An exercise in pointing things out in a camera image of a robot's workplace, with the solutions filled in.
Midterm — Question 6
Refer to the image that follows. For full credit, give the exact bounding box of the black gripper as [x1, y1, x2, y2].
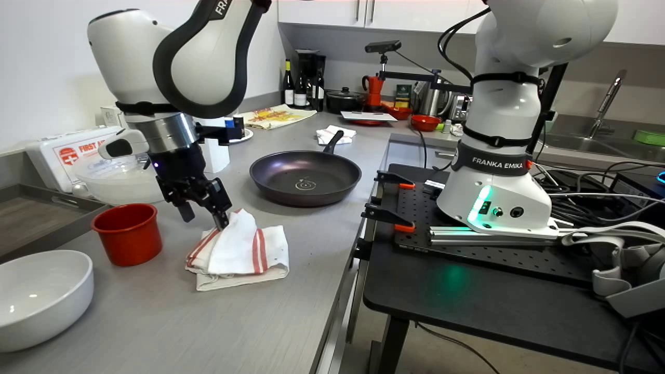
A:
[150, 142, 230, 228]

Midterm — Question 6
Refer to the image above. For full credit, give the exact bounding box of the white red-striped tea towel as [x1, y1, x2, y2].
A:
[185, 210, 289, 292]

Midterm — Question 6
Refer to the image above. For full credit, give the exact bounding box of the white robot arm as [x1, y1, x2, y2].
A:
[88, 0, 619, 234]

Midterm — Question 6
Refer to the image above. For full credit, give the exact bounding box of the white paper towel roll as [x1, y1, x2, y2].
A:
[203, 139, 229, 174]

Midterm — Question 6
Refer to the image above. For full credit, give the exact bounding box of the dark frying pan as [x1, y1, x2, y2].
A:
[250, 135, 362, 207]

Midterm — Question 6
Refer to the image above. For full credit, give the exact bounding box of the red plastic cup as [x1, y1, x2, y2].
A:
[92, 204, 163, 266]

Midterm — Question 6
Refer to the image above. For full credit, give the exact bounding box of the white round plate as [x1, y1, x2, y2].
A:
[229, 128, 253, 145]

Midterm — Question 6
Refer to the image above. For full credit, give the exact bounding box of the clear plastic container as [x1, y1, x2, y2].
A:
[77, 159, 163, 206]

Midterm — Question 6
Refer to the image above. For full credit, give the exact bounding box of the yellow patterned cloth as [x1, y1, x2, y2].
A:
[244, 103, 314, 128]

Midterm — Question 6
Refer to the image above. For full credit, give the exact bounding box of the white first aid kit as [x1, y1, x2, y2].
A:
[27, 126, 118, 190]

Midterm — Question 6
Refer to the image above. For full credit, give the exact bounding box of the dark wine bottle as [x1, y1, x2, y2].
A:
[282, 60, 294, 105]

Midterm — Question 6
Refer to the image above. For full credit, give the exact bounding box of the crumpled white tissue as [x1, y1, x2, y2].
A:
[316, 125, 356, 145]

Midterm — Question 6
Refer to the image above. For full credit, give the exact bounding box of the black coffee machine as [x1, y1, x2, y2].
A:
[298, 49, 327, 110]

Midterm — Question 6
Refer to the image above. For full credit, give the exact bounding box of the dark metal tray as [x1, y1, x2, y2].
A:
[0, 184, 104, 262]

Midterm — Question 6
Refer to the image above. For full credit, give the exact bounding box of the white ceramic bowl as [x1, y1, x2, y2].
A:
[0, 249, 94, 353]

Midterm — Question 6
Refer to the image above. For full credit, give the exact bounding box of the orange black clamp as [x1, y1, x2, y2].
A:
[375, 171, 416, 190]
[362, 204, 416, 234]

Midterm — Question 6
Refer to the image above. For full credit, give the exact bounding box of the red kettle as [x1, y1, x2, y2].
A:
[362, 74, 382, 110]

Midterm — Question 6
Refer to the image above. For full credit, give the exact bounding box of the black side table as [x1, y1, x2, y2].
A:
[362, 161, 665, 374]

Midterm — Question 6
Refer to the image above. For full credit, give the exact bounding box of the red small bowl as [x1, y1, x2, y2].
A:
[410, 113, 438, 132]

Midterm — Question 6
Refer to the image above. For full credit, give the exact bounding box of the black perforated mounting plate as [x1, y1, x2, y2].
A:
[384, 163, 613, 285]

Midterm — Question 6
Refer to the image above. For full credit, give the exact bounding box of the steel sink faucet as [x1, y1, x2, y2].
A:
[583, 68, 627, 141]

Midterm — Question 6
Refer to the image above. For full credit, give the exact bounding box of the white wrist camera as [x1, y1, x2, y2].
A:
[100, 128, 150, 159]

